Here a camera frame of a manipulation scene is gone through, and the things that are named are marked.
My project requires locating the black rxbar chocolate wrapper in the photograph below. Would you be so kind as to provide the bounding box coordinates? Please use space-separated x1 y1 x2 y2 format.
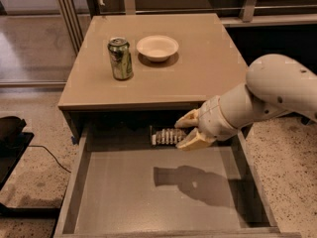
150 126 189 146

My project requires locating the white paper bowl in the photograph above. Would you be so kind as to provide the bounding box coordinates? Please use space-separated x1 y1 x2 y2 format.
137 35 179 62

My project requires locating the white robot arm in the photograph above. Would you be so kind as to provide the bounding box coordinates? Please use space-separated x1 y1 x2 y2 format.
175 55 317 151

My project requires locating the black floor cable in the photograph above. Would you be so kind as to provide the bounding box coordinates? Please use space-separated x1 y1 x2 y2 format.
28 144 72 174

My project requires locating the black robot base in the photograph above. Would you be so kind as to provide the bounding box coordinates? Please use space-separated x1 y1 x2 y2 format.
0 116 34 189

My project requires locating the grey cabinet counter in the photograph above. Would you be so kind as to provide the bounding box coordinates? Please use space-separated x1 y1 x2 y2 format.
58 14 248 138

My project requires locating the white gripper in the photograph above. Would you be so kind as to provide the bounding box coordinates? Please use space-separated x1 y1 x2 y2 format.
174 95 238 151

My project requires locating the metal railing frame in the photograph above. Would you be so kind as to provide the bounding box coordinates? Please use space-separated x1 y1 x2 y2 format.
57 0 317 55

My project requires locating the green soda can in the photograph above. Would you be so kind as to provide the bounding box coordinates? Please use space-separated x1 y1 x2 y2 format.
107 37 133 80

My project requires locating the open grey top drawer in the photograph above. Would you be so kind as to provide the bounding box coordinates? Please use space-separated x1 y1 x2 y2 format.
53 128 302 238

